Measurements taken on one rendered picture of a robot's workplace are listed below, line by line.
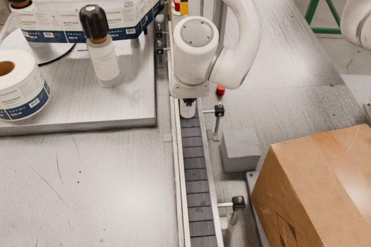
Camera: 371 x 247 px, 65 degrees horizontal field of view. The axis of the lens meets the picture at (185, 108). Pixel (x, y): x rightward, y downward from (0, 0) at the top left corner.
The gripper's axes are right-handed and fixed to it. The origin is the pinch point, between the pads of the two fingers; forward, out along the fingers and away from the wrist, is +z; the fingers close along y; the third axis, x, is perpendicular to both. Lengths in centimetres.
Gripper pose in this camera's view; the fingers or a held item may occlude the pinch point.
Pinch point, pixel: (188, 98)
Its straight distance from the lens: 82.0
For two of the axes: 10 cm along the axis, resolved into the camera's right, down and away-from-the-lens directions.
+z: -0.3, 3.5, 9.4
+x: 0.8, 9.3, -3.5
